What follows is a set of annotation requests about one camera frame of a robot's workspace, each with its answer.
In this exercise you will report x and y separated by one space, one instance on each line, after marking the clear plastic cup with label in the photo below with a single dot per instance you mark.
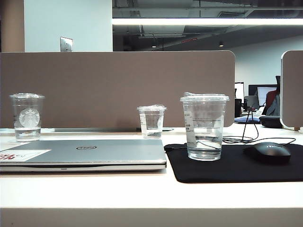
204 132
151 123

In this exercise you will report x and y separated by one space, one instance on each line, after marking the silver Dell laptop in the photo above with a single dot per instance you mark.
106 153

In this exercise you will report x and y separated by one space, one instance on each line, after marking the clear cup with Starbucks logo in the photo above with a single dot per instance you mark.
28 118

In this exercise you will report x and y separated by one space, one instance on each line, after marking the brown desk divider panel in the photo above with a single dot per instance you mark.
106 89
293 89

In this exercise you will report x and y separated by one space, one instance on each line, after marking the blue checked cloth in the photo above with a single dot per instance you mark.
246 119

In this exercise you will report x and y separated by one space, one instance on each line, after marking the black mouse pad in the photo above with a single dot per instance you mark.
236 170

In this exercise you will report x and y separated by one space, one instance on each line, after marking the white ceiling light strip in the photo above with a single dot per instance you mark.
203 21

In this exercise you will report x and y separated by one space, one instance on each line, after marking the black computer monitor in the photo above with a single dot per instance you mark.
258 91

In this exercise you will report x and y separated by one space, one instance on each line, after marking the black pouch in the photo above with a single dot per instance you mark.
270 120

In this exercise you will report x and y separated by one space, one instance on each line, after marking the person in red jacket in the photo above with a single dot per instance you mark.
272 101

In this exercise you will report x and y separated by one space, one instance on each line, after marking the black computer mouse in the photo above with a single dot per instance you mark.
267 151

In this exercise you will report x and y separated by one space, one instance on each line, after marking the metal wall switch plate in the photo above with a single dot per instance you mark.
66 44

